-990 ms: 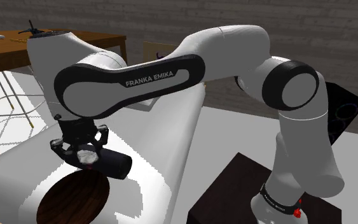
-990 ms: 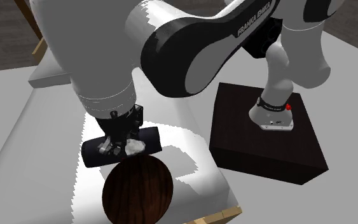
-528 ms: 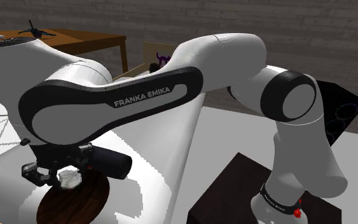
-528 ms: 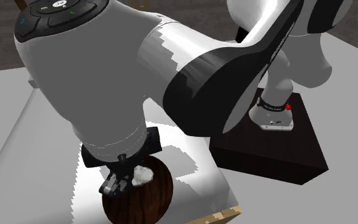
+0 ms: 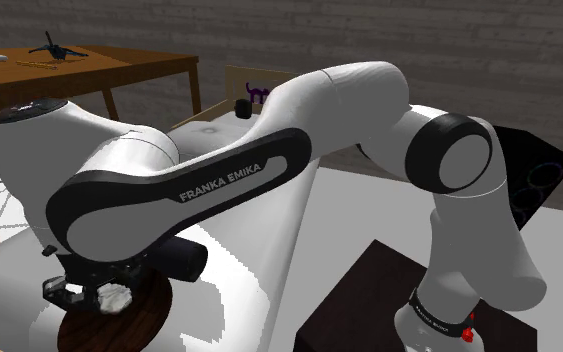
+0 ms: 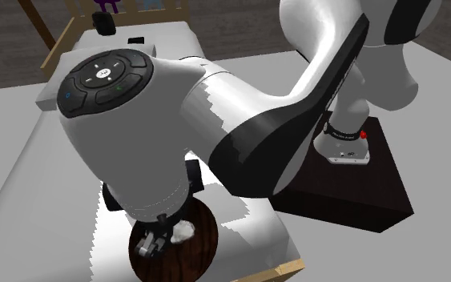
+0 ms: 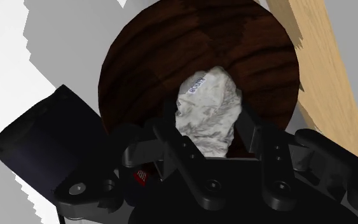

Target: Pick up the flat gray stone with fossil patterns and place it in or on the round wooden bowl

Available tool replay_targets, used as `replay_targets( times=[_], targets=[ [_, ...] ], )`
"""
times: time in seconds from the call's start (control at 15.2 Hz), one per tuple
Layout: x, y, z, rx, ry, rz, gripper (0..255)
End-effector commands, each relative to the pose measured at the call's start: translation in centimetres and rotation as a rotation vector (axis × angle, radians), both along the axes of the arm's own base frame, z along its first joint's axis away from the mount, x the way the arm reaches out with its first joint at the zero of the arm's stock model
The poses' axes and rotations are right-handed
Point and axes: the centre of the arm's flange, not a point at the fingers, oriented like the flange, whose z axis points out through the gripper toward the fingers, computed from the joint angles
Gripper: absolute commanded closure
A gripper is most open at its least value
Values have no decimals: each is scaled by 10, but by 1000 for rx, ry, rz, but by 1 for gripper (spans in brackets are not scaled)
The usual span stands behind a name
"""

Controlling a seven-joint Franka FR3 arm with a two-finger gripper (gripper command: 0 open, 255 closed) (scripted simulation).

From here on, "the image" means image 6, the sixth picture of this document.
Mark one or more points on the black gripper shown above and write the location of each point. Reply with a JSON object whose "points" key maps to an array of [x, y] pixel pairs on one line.
{"points": [[168, 222]]}

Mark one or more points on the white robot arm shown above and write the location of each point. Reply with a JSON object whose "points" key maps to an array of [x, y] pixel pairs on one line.
{"points": [[139, 129]]}

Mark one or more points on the white crumpled lump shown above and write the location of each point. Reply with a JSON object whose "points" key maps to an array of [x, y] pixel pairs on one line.
{"points": [[183, 232]]}

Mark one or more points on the dark brown wooden plate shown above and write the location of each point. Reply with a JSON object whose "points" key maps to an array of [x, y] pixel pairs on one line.
{"points": [[194, 256]]}

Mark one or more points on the dark robot stand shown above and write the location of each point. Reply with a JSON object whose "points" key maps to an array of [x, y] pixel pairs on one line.
{"points": [[350, 187]]}

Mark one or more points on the small flat black rectangle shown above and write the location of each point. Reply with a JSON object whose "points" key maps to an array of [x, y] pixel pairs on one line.
{"points": [[136, 40]]}

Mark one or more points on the black rounded box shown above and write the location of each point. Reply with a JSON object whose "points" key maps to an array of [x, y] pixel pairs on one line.
{"points": [[104, 23]]}

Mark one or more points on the purple toy figure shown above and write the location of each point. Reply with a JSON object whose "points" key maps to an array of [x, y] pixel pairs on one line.
{"points": [[107, 4]]}

